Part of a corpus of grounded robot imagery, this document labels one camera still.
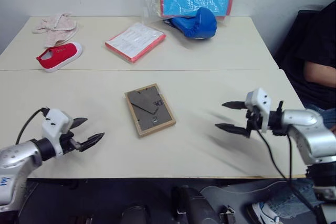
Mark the red paper stack in plastic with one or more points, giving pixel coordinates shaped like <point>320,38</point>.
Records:
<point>135,41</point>

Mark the blue boxing glove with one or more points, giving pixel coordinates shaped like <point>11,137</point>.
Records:
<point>199,26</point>

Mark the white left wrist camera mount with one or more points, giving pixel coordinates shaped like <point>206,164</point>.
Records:
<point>53,125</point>

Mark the grey curved plate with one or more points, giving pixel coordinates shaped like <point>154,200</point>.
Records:
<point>236,195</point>

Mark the person's blue jeans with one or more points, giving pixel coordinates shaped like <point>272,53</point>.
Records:
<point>305,188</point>

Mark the person's bare forearm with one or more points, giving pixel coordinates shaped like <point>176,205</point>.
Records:
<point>320,74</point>

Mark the pink baby garment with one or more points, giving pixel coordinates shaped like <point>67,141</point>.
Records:
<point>59,26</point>

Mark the red canvas shoe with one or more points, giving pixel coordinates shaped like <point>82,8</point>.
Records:
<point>59,56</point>

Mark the small black bracket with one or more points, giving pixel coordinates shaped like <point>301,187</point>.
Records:
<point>228,215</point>

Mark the person's black shirt torso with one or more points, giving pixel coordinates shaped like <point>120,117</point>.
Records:
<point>312,37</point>

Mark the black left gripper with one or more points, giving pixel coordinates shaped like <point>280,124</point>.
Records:
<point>67,142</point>

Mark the white sneaker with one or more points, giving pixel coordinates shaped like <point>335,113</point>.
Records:
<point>263,213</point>

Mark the small black rounded cylinder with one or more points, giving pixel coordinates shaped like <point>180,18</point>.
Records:
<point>135,214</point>

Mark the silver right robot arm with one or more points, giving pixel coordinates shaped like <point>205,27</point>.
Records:
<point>311,132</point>

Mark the large black rounded cylinder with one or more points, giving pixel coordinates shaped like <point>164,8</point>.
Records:
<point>195,207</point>

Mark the wooden picture frame face down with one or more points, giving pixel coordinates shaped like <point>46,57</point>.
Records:
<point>149,110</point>

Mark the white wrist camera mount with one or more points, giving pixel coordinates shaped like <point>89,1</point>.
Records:
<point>260,103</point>
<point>53,125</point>

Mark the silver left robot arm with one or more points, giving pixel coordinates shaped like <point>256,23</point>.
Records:
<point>18,157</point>

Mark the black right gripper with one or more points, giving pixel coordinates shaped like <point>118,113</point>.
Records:
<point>254,121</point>

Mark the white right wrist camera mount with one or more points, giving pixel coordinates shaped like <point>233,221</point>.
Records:
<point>260,103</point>

